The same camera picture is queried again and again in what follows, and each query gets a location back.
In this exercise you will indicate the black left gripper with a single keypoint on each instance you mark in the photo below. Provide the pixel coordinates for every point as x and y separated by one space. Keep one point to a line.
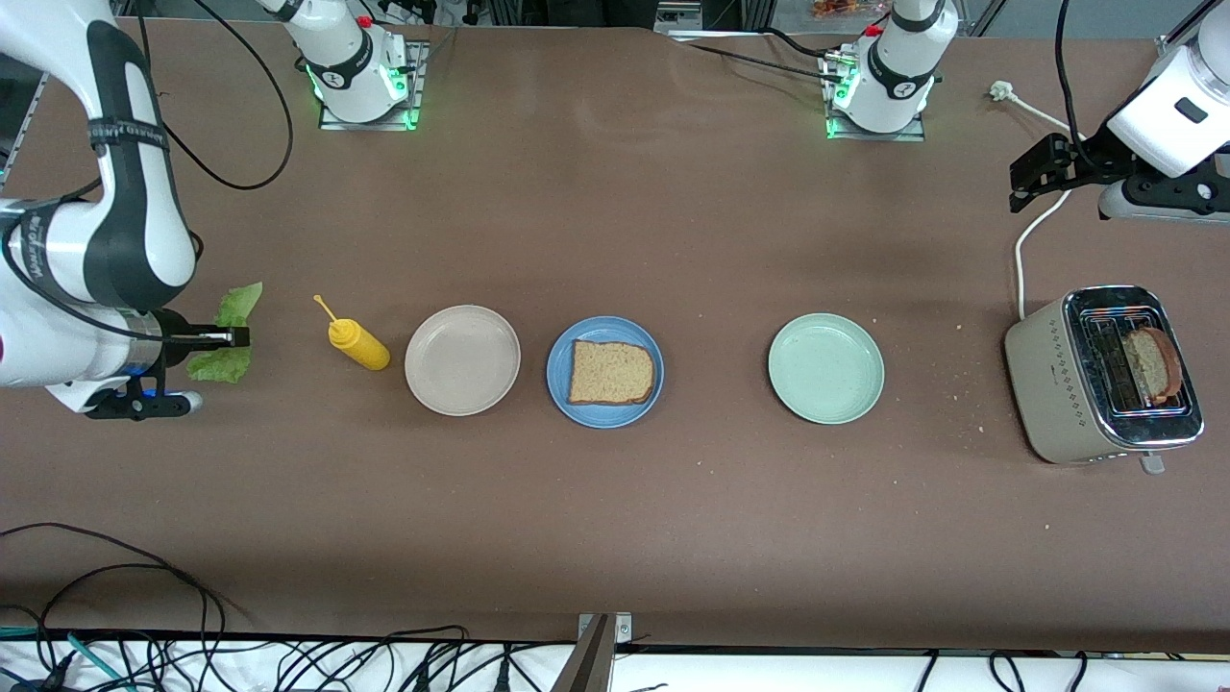
1093 162

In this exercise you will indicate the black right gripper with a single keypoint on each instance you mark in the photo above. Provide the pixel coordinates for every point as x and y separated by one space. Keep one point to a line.
176 331

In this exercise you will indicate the green lettuce leaf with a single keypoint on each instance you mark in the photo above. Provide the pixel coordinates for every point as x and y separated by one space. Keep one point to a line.
240 306

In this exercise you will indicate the yellow mustard squeeze bottle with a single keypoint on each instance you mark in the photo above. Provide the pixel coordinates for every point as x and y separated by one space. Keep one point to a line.
360 348

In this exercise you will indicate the brown bread slice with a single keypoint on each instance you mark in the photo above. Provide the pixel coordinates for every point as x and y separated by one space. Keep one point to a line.
610 373
1148 360

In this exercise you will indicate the blue round plate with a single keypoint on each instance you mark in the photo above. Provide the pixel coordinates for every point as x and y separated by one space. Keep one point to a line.
605 418

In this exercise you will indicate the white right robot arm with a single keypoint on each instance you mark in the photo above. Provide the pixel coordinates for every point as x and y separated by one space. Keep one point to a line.
135 231

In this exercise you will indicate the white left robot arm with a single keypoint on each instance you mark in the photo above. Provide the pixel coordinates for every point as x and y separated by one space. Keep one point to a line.
898 67

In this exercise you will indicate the beige round plate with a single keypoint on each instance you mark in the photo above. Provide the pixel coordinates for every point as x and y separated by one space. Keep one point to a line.
461 360

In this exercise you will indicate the light green round plate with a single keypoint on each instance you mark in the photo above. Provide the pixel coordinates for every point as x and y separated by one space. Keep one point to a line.
826 368

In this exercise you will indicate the beige chrome toaster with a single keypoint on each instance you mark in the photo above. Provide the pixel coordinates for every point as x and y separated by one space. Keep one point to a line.
1052 384

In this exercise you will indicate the orange snack pack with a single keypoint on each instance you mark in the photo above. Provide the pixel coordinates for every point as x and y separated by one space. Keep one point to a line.
836 8

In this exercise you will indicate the grey aluminium profile bar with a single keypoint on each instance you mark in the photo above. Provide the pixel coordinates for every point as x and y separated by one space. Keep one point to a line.
586 668

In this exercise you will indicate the aluminium frame rail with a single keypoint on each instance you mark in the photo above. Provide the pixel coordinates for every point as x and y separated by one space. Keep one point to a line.
1174 48

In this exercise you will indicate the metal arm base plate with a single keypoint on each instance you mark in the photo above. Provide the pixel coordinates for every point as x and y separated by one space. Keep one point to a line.
874 136
421 96

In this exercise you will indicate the metal corner bracket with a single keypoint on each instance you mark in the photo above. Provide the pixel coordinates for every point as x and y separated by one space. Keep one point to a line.
623 630

